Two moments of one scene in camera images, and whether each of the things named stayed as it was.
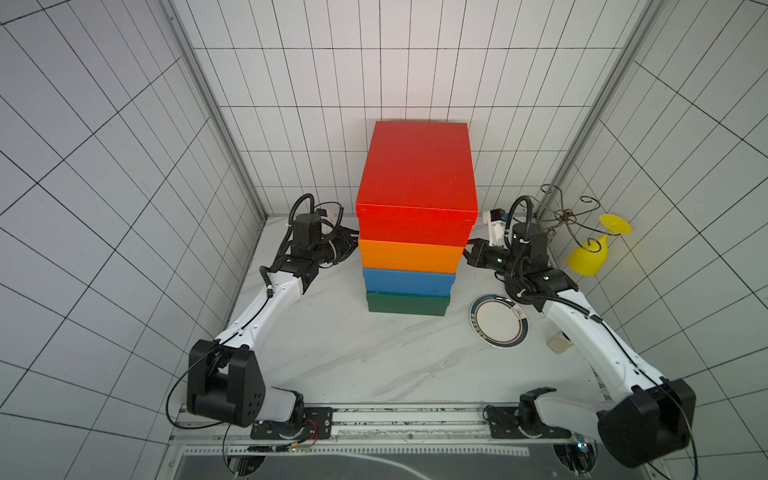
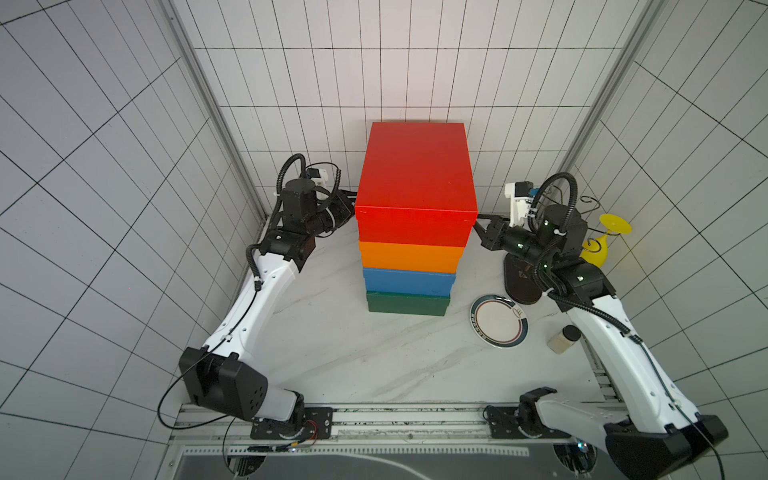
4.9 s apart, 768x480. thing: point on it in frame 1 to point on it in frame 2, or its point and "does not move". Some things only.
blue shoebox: [408, 282] does not move
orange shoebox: [410, 256] does not move
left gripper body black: [335, 248] to [331, 213]
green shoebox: [409, 303] does not move
